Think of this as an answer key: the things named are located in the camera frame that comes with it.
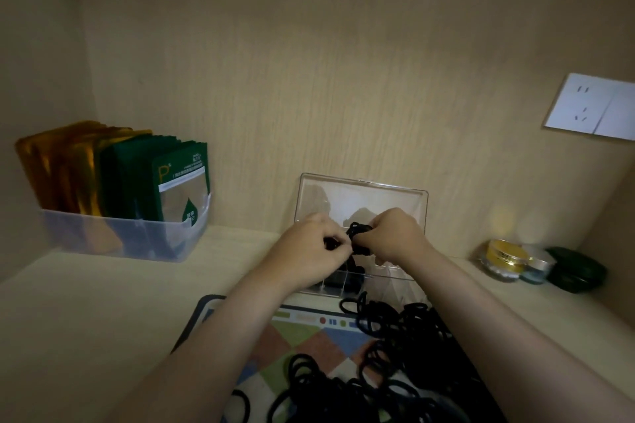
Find clear plastic storage bin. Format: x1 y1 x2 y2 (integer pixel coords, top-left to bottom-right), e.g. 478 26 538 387
40 194 213 263

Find stack of green packets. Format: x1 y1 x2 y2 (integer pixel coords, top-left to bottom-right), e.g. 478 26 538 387
98 134 209 224

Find person's left hand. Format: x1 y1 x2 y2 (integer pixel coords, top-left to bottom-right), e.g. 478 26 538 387
266 212 354 289

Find white wall socket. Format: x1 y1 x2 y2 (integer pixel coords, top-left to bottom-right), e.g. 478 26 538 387
543 73 635 142

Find teal glass jar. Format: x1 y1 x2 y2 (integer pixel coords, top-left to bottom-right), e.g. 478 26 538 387
519 245 557 286

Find gold lid cream jar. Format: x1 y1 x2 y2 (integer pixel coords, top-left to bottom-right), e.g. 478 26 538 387
479 239 532 283

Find stack of gold packets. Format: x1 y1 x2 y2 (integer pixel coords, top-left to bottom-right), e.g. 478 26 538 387
15 120 153 218

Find clear plastic compartment box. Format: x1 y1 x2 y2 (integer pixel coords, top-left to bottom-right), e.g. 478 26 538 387
292 172 430 300

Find person's right hand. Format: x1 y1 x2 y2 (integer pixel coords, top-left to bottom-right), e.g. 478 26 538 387
354 208 440 268

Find pile of black hair ties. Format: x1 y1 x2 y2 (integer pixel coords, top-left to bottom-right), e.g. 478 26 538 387
230 291 479 423

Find person's right forearm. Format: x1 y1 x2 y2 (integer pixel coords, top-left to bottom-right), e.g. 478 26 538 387
397 247 635 423

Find dark green case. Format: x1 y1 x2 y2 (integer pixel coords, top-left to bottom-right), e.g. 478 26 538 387
545 246 609 294

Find bundled black hair bands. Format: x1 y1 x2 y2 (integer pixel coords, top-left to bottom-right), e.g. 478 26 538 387
317 264 369 292

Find person's left forearm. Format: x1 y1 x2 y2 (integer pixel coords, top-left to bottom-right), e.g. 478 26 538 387
106 263 323 423

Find colourful checkered mat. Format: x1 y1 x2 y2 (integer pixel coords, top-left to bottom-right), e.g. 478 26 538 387
171 294 508 423

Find black elastic hair tie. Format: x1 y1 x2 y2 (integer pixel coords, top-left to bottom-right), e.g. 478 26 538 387
323 221 374 257

